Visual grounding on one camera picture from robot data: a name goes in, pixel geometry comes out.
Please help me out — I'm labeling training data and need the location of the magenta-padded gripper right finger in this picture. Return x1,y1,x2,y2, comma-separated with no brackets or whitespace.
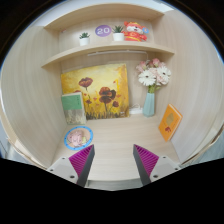
132,143,183,187

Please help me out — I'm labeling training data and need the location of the yellow poppy painting canvas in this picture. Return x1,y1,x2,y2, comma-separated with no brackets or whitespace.
60,63,131,120

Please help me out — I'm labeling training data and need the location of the orange book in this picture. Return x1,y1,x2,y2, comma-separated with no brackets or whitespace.
157,103,184,143

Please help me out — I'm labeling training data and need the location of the pink and white flower bouquet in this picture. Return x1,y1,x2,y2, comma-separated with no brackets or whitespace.
134,58,172,94

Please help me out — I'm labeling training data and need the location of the wooden shelf unit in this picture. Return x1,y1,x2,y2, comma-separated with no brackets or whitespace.
40,3,176,70

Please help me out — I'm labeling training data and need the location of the white power strip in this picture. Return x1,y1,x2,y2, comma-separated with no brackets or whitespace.
129,107,144,116

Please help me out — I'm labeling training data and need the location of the round blue-rimmed mouse pad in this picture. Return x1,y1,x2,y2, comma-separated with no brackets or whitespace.
63,125,94,152

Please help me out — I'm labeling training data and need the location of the pale teal vase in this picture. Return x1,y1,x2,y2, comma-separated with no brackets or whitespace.
142,92,156,118

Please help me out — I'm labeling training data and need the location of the green book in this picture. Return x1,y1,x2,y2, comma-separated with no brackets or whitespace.
60,91,88,126

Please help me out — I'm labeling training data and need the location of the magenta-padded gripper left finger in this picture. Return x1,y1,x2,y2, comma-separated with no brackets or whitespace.
46,143,96,188

